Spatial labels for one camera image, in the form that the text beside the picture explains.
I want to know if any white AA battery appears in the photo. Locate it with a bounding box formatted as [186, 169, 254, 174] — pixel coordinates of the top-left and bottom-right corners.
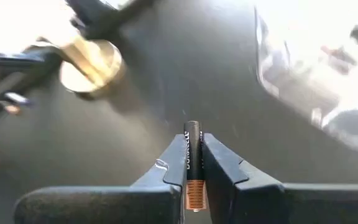
[3, 92, 30, 106]

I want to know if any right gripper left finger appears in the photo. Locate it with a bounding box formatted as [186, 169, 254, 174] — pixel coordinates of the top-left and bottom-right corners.
[14, 133, 188, 224]

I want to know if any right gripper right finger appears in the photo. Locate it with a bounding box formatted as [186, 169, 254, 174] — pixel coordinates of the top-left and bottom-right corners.
[202, 133, 358, 224]

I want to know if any white globe brass lamp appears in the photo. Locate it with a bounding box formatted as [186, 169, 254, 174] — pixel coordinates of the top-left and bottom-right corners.
[37, 18, 127, 102]

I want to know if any black table mat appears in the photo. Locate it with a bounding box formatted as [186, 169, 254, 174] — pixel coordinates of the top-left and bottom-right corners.
[0, 0, 358, 224]

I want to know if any clear plastic bin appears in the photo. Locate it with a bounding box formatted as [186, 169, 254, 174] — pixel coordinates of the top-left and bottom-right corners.
[253, 6, 358, 150]

